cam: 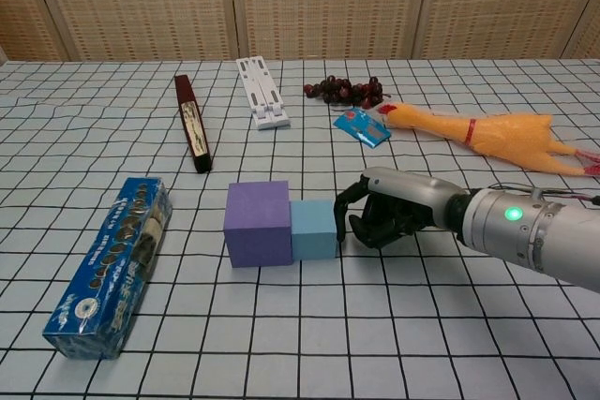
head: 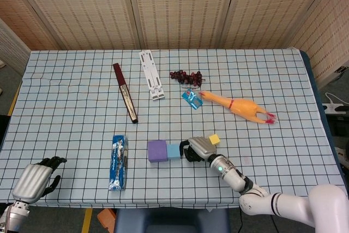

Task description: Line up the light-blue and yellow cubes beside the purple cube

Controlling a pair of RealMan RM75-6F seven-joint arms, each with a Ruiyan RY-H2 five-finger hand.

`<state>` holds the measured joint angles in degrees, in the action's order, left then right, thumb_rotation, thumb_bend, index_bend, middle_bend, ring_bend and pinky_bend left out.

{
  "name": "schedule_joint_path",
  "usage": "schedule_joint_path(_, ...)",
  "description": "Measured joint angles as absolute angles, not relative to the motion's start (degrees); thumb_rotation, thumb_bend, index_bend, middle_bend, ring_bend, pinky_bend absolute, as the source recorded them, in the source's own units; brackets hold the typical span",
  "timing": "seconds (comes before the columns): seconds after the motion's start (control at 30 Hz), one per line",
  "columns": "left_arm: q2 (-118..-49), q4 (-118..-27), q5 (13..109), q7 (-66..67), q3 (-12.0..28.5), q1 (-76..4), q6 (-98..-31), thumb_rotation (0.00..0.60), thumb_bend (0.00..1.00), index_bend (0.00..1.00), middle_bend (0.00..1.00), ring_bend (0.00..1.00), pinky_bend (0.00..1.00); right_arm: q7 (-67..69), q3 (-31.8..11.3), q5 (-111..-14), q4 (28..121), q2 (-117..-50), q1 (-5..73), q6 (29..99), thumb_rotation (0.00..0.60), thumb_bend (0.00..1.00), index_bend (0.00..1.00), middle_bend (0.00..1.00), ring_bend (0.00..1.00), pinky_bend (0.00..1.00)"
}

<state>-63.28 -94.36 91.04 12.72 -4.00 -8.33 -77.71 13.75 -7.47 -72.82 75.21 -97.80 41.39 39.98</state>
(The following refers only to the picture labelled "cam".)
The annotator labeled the yellow rubber chicken toy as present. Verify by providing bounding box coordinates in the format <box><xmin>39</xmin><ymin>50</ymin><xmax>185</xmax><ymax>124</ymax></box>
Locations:
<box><xmin>377</xmin><ymin>102</ymin><xmax>600</xmax><ymax>179</ymax></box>

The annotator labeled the light blue cube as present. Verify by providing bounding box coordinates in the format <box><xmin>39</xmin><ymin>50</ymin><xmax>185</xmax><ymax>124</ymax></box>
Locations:
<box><xmin>289</xmin><ymin>200</ymin><xmax>338</xmax><ymax>261</ymax></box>

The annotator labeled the large purple foam cube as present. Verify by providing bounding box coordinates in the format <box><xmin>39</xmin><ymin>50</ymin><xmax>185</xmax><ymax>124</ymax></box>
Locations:
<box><xmin>223</xmin><ymin>180</ymin><xmax>293</xmax><ymax>269</ymax></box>

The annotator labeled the small blue packet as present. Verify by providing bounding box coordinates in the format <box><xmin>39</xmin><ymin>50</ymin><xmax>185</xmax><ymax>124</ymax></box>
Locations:
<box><xmin>333</xmin><ymin>108</ymin><xmax>393</xmax><ymax>149</ymax></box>

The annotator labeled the white folding stand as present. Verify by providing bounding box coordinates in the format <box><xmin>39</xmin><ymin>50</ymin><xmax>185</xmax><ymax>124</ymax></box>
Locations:
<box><xmin>235</xmin><ymin>56</ymin><xmax>292</xmax><ymax>131</ymax></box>

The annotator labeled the light blue checkered tablecloth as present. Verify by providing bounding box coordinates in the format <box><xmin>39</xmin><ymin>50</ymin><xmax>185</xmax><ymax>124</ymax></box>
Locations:
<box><xmin>0</xmin><ymin>58</ymin><xmax>600</xmax><ymax>400</ymax></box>

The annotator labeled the long blue snack box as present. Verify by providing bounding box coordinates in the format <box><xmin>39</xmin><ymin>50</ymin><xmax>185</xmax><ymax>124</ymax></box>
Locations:
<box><xmin>42</xmin><ymin>176</ymin><xmax>173</xmax><ymax>361</ymax></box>

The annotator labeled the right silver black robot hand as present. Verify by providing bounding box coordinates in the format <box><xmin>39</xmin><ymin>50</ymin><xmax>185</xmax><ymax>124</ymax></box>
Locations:
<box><xmin>332</xmin><ymin>166</ymin><xmax>463</xmax><ymax>249</ymax></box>

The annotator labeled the beige bamboo folding screen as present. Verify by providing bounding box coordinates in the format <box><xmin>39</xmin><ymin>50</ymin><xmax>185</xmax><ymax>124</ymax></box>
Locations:
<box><xmin>0</xmin><ymin>0</ymin><xmax>600</xmax><ymax>63</ymax></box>

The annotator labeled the long dark red box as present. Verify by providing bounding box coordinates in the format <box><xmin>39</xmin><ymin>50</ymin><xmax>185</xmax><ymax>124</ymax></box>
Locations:
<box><xmin>173</xmin><ymin>74</ymin><xmax>213</xmax><ymax>174</ymax></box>

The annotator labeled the dark red grape bunch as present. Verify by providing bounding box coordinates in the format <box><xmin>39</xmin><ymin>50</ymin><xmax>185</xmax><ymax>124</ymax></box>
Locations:
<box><xmin>303</xmin><ymin>74</ymin><xmax>384</xmax><ymax>108</ymax></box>

